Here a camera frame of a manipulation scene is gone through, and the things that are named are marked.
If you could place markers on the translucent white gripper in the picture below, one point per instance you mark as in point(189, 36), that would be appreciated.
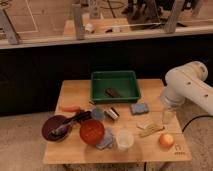
point(167, 115)

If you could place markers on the grey-blue towel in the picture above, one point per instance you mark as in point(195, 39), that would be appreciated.
point(107, 141)

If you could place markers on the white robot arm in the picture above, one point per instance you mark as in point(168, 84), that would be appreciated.
point(186, 82)

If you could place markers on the green plastic tray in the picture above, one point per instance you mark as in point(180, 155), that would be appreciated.
point(123, 82)

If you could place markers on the dark object in tray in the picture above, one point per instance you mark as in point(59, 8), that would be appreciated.
point(112, 93)

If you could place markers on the orange fruit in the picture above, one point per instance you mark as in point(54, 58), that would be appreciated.
point(166, 140)

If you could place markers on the blue sponge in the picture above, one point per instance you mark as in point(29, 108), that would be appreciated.
point(141, 108)

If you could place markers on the translucent plastic cup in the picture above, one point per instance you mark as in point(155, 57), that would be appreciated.
point(124, 139)

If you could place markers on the silver metal can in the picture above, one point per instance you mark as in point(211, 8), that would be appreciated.
point(112, 113)

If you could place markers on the blue-grey round lid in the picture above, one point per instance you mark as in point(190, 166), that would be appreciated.
point(98, 114)

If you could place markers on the red bowl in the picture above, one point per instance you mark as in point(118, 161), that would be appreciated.
point(92, 131)

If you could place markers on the orange carrot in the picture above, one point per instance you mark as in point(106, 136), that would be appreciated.
point(69, 109)

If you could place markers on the dark maroon plate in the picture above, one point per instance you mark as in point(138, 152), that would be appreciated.
point(53, 123)

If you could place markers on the background wooden table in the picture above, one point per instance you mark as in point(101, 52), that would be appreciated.
point(100, 26)

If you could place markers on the black handled spoon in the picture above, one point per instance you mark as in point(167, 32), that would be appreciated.
point(64, 126)

